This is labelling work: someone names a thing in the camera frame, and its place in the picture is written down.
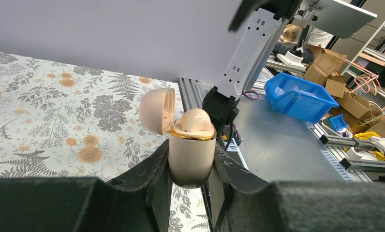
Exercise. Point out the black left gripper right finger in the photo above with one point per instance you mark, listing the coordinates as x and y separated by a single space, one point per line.
242 202

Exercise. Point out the blue plastic bin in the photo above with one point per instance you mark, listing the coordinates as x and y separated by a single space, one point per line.
298 98

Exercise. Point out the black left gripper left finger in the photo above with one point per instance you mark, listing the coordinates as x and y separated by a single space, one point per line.
136 201

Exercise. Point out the beige earbud charging case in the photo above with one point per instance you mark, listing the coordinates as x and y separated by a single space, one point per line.
190 155

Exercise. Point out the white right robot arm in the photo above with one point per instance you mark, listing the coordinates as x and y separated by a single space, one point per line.
262 21

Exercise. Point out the floral table mat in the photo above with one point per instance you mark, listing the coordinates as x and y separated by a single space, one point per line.
64 120

